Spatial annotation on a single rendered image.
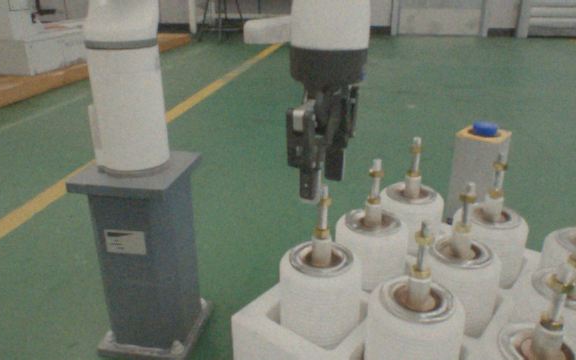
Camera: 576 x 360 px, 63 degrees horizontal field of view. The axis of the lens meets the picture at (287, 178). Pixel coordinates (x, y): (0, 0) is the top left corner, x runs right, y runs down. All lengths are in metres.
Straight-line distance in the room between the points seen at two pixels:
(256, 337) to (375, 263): 0.18
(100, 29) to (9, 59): 2.35
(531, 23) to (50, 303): 5.29
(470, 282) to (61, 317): 0.69
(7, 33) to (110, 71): 2.32
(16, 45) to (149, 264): 2.32
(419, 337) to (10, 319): 0.73
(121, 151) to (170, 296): 0.23
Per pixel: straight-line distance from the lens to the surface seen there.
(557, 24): 5.78
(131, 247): 0.71
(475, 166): 0.84
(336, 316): 0.55
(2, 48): 2.99
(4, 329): 0.98
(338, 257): 0.56
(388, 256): 0.62
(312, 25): 0.44
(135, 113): 0.66
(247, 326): 0.58
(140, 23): 0.65
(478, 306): 0.60
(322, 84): 0.45
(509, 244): 0.68
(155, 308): 0.76
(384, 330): 0.49
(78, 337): 0.90
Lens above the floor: 0.55
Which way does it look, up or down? 23 degrees down
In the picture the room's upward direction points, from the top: straight up
